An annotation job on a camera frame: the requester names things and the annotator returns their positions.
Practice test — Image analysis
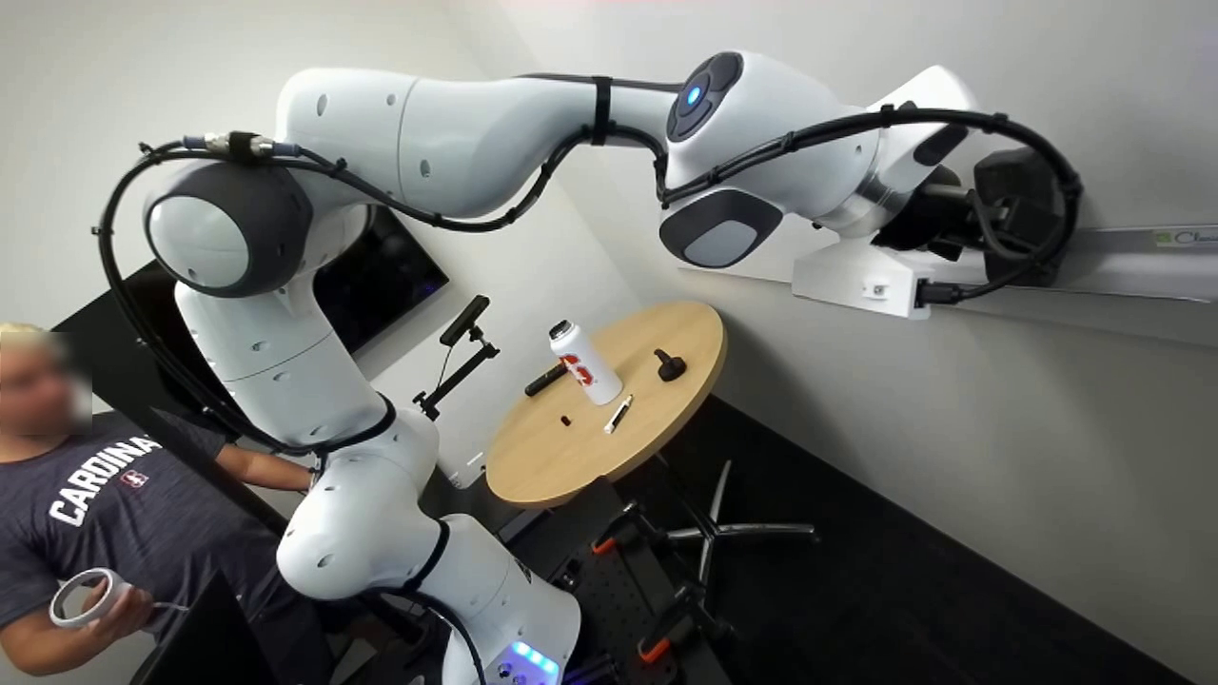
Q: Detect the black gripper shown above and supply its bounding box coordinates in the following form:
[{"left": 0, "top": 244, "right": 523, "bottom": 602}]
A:
[{"left": 872, "top": 143, "right": 1063, "bottom": 272}]

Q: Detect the silver whiteboard tray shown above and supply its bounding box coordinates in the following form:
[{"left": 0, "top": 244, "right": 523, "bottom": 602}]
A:
[{"left": 1076, "top": 224, "right": 1218, "bottom": 308}]

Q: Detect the black bottle lid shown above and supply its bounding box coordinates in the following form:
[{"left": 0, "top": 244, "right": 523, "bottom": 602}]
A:
[{"left": 651, "top": 343, "right": 693, "bottom": 389}]

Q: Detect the white steel water bottle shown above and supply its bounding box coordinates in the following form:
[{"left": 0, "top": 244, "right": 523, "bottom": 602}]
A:
[{"left": 545, "top": 317, "right": 628, "bottom": 409}]

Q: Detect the black stick-shaped object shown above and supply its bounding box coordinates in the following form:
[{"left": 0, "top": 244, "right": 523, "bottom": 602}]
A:
[{"left": 523, "top": 362, "right": 572, "bottom": 400}]

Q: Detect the person in grey shirt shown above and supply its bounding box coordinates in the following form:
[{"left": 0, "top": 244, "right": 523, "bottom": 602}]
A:
[{"left": 0, "top": 320, "right": 335, "bottom": 685}]

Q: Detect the white VR controller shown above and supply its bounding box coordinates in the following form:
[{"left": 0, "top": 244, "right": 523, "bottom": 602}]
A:
[{"left": 47, "top": 561, "right": 135, "bottom": 635}]

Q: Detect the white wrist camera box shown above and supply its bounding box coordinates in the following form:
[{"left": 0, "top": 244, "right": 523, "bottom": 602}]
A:
[{"left": 789, "top": 239, "right": 999, "bottom": 324}]

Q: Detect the white wall whiteboard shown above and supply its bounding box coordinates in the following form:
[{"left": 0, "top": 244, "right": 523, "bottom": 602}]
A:
[{"left": 595, "top": 0, "right": 1218, "bottom": 355}]

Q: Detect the orange-handled black clamp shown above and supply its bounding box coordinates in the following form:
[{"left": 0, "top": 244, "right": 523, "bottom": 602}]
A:
[
  {"left": 588, "top": 497, "right": 654, "bottom": 561},
  {"left": 631, "top": 603, "right": 716, "bottom": 669}
]

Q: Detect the black stereo camera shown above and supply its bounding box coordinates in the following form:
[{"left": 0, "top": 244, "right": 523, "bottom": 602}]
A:
[{"left": 437, "top": 293, "right": 496, "bottom": 348}]

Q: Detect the black camera stand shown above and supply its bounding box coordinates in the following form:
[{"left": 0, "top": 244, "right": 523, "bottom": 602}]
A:
[{"left": 410, "top": 329, "right": 501, "bottom": 421}]

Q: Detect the black wall monitor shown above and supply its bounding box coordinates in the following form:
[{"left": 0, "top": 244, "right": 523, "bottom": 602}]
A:
[{"left": 55, "top": 206, "right": 453, "bottom": 433}]

